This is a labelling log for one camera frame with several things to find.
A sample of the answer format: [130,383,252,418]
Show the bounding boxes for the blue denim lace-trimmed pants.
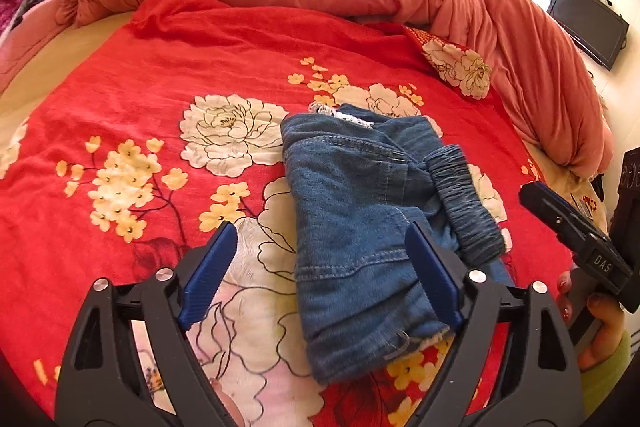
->
[281,104,510,385]

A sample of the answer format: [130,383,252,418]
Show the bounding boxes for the right green sleeve forearm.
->
[580,331,630,417]

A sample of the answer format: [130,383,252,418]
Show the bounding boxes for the right hand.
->
[555,270,627,373]

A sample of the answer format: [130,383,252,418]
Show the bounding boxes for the red floral blanket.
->
[1,0,570,426]

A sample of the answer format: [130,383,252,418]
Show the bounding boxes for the beige bed sheet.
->
[1,12,132,132]

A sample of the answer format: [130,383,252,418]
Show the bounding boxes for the black wall television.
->
[547,0,629,70]

